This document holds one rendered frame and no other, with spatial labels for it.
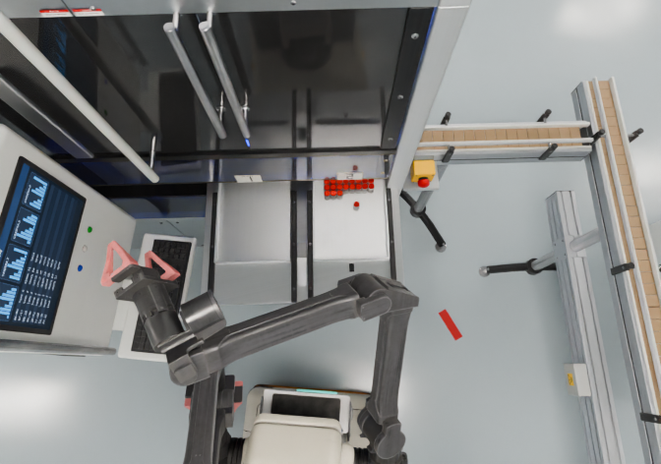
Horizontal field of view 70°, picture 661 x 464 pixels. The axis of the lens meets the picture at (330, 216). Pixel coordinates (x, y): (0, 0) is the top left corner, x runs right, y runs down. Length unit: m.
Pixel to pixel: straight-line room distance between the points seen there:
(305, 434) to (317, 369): 1.34
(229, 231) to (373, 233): 0.51
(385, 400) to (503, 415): 1.52
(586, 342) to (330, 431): 1.29
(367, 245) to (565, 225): 0.94
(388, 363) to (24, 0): 0.97
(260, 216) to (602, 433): 1.51
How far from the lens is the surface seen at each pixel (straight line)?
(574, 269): 2.22
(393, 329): 1.05
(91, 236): 1.64
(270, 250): 1.67
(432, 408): 2.54
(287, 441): 1.16
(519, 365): 2.66
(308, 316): 0.92
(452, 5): 0.94
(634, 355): 1.85
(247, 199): 1.74
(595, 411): 2.18
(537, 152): 1.87
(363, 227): 1.68
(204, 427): 1.01
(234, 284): 1.67
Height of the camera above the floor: 2.49
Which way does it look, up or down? 73 degrees down
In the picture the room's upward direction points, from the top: 2 degrees counter-clockwise
